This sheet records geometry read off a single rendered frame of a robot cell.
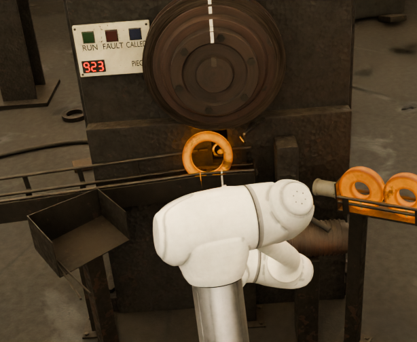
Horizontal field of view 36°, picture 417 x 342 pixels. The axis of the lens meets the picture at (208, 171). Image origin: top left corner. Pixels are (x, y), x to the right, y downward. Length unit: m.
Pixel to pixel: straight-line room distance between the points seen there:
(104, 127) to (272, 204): 1.22
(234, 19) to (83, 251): 0.90
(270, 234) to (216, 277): 0.13
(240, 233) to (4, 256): 2.24
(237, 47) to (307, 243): 0.74
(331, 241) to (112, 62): 0.99
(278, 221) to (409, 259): 1.88
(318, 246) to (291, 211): 1.08
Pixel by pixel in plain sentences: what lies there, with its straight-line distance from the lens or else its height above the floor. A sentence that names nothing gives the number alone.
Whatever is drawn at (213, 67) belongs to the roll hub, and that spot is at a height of 1.14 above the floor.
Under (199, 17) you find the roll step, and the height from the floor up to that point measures 1.28.
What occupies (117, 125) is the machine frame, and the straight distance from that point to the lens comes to 2.34.
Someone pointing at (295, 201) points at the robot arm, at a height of 1.18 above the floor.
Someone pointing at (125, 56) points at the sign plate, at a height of 1.12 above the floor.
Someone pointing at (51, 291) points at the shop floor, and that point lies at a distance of 3.02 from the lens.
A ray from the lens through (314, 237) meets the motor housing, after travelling 2.29.
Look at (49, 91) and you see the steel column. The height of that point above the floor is 0.03.
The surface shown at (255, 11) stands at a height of 1.28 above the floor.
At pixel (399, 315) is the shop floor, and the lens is 2.77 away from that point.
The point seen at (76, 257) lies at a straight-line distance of 2.16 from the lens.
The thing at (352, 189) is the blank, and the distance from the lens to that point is 2.20.
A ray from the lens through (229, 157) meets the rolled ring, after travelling 2.30.
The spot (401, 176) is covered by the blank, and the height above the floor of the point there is 0.79.
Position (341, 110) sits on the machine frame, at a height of 0.87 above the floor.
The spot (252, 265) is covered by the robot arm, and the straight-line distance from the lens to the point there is 1.80.
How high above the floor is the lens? 1.84
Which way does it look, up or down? 29 degrees down
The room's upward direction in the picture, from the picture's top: 5 degrees counter-clockwise
